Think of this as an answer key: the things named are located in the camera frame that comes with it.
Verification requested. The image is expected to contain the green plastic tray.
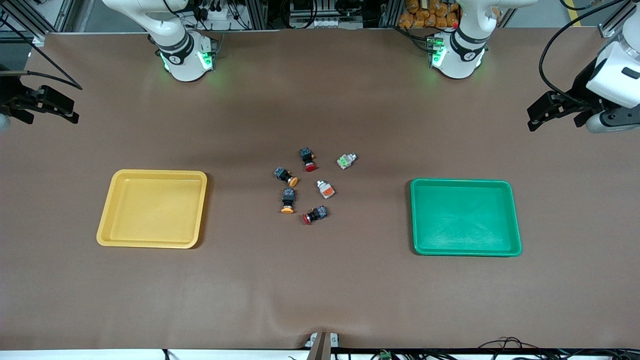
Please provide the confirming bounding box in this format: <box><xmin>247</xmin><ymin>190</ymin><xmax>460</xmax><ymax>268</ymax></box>
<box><xmin>410</xmin><ymin>178</ymin><xmax>523</xmax><ymax>258</ymax></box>

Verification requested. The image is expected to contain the yellow mushroom push button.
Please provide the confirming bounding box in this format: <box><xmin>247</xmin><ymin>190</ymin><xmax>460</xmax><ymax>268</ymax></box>
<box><xmin>280</xmin><ymin>187</ymin><xmax>297</xmax><ymax>215</ymax></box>
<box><xmin>273</xmin><ymin>166</ymin><xmax>299</xmax><ymax>188</ymax></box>

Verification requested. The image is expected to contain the grey table edge clamp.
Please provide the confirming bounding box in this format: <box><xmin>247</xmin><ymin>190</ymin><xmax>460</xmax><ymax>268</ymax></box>
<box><xmin>305</xmin><ymin>331</ymin><xmax>341</xmax><ymax>360</ymax></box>

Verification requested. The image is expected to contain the aluminium frame profile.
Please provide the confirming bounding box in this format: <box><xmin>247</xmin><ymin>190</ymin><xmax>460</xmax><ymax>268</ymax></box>
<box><xmin>0</xmin><ymin>0</ymin><xmax>76</xmax><ymax>47</ymax></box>
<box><xmin>599</xmin><ymin>0</ymin><xmax>640</xmax><ymax>39</ymax></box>

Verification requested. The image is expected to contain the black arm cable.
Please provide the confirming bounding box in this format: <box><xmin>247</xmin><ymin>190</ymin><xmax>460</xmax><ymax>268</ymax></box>
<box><xmin>538</xmin><ymin>0</ymin><xmax>640</xmax><ymax>107</ymax></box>
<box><xmin>0</xmin><ymin>15</ymin><xmax>84</xmax><ymax>91</ymax></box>

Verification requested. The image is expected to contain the bag of orange items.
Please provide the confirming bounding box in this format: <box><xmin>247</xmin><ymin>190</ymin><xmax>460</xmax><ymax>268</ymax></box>
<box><xmin>398</xmin><ymin>0</ymin><xmax>460</xmax><ymax>29</ymax></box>

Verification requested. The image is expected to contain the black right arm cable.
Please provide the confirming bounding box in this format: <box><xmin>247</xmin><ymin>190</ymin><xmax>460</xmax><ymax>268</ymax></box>
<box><xmin>0</xmin><ymin>15</ymin><xmax>84</xmax><ymax>91</ymax></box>

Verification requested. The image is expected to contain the yellow plastic tray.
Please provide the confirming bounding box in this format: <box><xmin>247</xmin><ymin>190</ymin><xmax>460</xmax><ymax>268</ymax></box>
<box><xmin>96</xmin><ymin>169</ymin><xmax>208</xmax><ymax>249</ymax></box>

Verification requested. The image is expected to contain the red mushroom push button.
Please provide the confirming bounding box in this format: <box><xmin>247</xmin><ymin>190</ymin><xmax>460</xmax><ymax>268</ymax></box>
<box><xmin>302</xmin><ymin>205</ymin><xmax>329</xmax><ymax>226</ymax></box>
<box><xmin>299</xmin><ymin>147</ymin><xmax>319</xmax><ymax>173</ymax></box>

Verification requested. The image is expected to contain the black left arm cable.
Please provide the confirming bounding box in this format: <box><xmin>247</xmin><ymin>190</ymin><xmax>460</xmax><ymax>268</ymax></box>
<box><xmin>538</xmin><ymin>0</ymin><xmax>640</xmax><ymax>107</ymax></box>

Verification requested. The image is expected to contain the brown table mat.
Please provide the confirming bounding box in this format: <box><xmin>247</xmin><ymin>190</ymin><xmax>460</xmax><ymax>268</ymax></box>
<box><xmin>0</xmin><ymin>27</ymin><xmax>640</xmax><ymax>351</ymax></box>

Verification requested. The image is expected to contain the black cable bundle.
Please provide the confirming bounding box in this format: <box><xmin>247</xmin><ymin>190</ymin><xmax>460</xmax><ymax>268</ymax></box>
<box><xmin>475</xmin><ymin>337</ymin><xmax>640</xmax><ymax>360</ymax></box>

